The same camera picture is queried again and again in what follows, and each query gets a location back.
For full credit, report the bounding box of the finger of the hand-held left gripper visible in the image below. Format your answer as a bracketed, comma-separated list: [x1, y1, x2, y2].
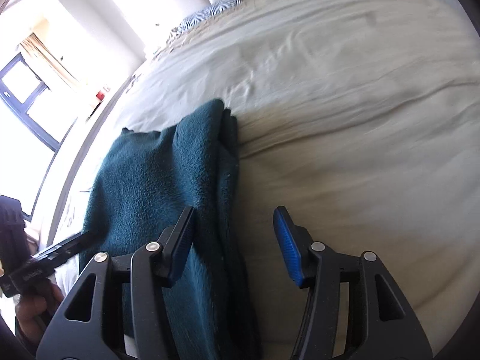
[32, 230, 99, 269]

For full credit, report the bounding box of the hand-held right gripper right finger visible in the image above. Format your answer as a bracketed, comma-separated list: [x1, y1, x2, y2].
[273, 206, 434, 360]

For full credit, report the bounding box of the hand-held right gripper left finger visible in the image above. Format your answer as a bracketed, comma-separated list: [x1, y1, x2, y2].
[35, 206, 196, 360]

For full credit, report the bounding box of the teal fleece garment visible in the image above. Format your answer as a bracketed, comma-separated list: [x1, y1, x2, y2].
[80, 98, 263, 360]

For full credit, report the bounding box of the person's left hand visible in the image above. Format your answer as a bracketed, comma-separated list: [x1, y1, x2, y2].
[15, 282, 66, 341]

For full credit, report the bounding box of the bed with cream sheet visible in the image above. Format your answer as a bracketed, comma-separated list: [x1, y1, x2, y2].
[49, 0, 480, 357]

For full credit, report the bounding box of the dark framed window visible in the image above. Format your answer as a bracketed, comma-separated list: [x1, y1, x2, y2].
[0, 52, 61, 151]

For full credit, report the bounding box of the beige curtain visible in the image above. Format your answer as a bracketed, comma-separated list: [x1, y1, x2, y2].
[17, 32, 82, 91]

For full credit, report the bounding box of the zebra striped pillow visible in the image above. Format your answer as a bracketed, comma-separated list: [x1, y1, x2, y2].
[175, 0, 243, 35]

